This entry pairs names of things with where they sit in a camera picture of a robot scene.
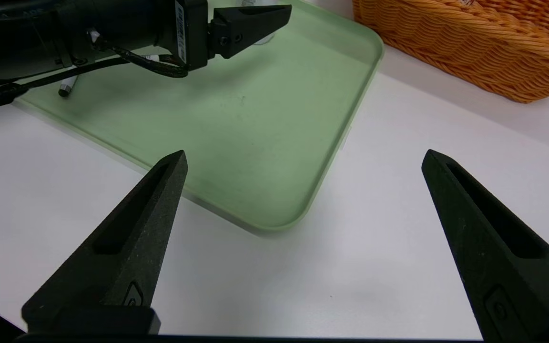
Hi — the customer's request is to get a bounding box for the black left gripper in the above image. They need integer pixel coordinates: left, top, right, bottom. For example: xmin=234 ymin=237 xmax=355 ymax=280
xmin=58 ymin=0 xmax=293 ymax=72

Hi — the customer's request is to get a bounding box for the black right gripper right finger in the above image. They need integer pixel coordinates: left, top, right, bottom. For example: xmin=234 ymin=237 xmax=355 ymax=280
xmin=421 ymin=149 xmax=549 ymax=341

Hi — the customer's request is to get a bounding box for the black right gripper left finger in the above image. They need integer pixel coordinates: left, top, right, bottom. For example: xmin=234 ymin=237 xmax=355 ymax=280
xmin=21 ymin=150 xmax=188 ymax=336

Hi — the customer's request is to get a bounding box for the white bottle with clear cap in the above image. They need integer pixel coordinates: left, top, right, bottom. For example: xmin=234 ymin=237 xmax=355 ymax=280
xmin=251 ymin=29 xmax=277 ymax=47

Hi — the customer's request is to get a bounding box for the orange wicker basket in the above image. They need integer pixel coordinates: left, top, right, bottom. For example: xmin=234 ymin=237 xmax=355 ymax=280
xmin=352 ymin=0 xmax=549 ymax=104

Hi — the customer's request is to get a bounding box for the light green plastic tray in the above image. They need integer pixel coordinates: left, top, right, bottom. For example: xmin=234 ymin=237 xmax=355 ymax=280
xmin=15 ymin=0 xmax=385 ymax=234

